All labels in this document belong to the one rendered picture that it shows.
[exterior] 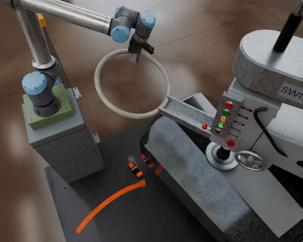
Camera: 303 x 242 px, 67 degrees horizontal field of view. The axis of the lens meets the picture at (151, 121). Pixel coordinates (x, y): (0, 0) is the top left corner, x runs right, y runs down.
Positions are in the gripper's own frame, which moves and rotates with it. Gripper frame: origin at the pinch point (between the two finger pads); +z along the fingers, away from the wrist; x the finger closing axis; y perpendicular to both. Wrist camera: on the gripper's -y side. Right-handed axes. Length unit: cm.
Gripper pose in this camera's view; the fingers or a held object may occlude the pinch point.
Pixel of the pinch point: (135, 58)
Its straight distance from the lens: 162.8
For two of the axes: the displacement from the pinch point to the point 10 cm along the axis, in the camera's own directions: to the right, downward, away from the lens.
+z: -3.1, 3.6, 8.8
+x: -0.7, 9.2, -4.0
